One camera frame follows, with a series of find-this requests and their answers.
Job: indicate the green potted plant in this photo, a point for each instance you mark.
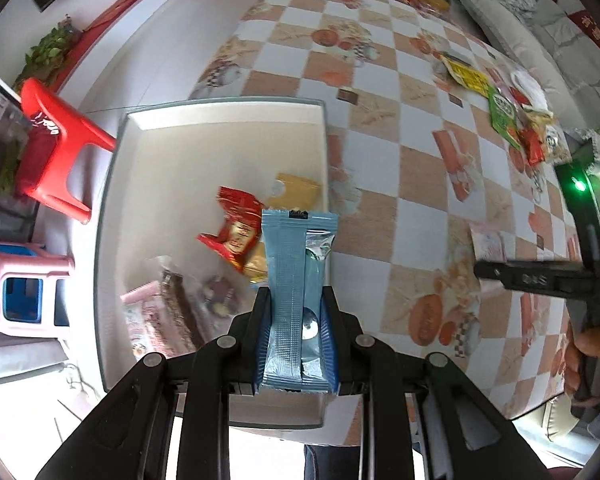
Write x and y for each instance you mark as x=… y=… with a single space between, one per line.
x=45 y=60

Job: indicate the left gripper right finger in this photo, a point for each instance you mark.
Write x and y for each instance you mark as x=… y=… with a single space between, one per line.
x=426 y=404

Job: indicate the grey sofa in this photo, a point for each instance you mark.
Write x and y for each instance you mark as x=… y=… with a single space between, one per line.
x=539 y=36

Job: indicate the gold snack packet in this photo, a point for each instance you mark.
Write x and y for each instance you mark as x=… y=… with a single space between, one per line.
x=289 y=192

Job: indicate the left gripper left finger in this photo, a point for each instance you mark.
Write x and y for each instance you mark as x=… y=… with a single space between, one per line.
x=128 y=434

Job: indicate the red plastic stool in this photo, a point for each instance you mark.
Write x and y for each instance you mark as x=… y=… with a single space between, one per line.
x=58 y=135

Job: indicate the pink plastic stool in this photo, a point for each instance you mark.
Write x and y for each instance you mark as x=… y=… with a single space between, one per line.
x=31 y=285

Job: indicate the white tray green rim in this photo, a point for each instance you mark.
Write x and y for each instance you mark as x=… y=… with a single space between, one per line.
x=160 y=193

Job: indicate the red snack packet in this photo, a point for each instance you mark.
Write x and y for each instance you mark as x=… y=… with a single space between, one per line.
x=533 y=145

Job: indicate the right hand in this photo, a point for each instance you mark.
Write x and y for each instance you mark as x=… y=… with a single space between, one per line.
x=584 y=344

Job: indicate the pink white biscuit packet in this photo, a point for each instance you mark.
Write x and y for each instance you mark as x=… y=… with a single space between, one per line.
x=487 y=242

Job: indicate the yellow snack packet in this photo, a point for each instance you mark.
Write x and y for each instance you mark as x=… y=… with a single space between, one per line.
x=466 y=76

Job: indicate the red cushion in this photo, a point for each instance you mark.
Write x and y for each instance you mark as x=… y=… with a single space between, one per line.
x=584 y=20

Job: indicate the white towel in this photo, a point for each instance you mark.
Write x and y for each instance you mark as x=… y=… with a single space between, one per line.
x=531 y=90

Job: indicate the green pickled vegetable packet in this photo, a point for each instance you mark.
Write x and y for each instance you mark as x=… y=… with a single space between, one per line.
x=503 y=117

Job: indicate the small red gold candy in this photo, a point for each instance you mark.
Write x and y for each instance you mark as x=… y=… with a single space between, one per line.
x=241 y=229

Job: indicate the dark candy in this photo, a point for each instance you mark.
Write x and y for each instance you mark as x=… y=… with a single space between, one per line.
x=206 y=306

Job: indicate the pink wafer packet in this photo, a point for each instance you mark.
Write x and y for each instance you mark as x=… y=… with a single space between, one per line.
x=153 y=324

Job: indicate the light blue snack packet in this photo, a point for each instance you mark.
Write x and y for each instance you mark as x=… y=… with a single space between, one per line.
x=298 y=354

